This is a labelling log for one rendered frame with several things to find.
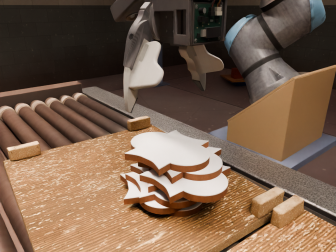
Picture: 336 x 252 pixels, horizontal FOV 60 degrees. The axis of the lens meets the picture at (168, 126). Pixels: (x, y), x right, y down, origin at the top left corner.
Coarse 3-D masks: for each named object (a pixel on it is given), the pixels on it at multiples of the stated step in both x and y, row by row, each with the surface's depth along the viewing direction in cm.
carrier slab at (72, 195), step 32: (32, 160) 58; (64, 160) 58; (96, 160) 58; (128, 160) 58; (32, 192) 48; (64, 192) 48; (96, 192) 48; (256, 192) 48; (32, 224) 41; (64, 224) 41; (96, 224) 41; (128, 224) 41; (160, 224) 41; (192, 224) 41; (224, 224) 41; (256, 224) 42
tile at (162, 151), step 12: (156, 132) 51; (132, 144) 46; (144, 144) 46; (156, 144) 46; (168, 144) 46; (180, 144) 46; (192, 144) 46; (204, 144) 47; (132, 156) 44; (144, 156) 42; (156, 156) 42; (168, 156) 42; (180, 156) 42; (192, 156) 42; (204, 156) 42; (156, 168) 40; (168, 168) 41; (180, 168) 41; (192, 168) 41
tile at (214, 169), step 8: (216, 152) 47; (216, 160) 44; (152, 168) 44; (208, 168) 42; (216, 168) 42; (168, 176) 41; (176, 176) 40; (184, 176) 41; (192, 176) 41; (200, 176) 41; (208, 176) 41; (216, 176) 42
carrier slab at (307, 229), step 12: (300, 216) 43; (312, 216) 43; (264, 228) 40; (276, 228) 40; (288, 228) 40; (300, 228) 40; (312, 228) 40; (324, 228) 40; (252, 240) 38; (264, 240) 38; (276, 240) 38; (288, 240) 38; (300, 240) 38; (312, 240) 38; (324, 240) 38
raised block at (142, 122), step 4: (144, 116) 74; (148, 116) 74; (128, 120) 72; (132, 120) 72; (136, 120) 72; (140, 120) 72; (144, 120) 73; (148, 120) 74; (128, 124) 72; (132, 124) 72; (136, 124) 72; (140, 124) 73; (144, 124) 74; (148, 124) 74; (128, 128) 72; (132, 128) 72; (136, 128) 73; (140, 128) 73
